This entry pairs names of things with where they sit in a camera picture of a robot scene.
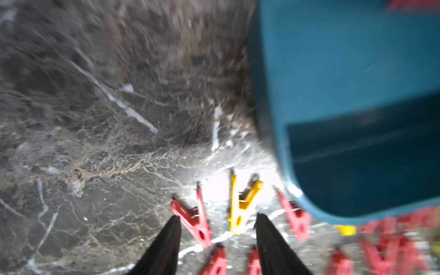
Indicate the red clothespin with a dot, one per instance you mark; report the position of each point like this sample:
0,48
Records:
299,220
218,263
195,220
340,264
253,264

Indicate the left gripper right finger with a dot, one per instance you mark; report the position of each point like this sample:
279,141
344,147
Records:
276,256

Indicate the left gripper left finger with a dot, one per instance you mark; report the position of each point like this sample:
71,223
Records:
161,258

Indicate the teal storage box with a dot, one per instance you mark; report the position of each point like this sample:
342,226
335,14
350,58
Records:
348,100

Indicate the yellow clothespin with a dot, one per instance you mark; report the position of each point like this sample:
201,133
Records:
243,204
347,230

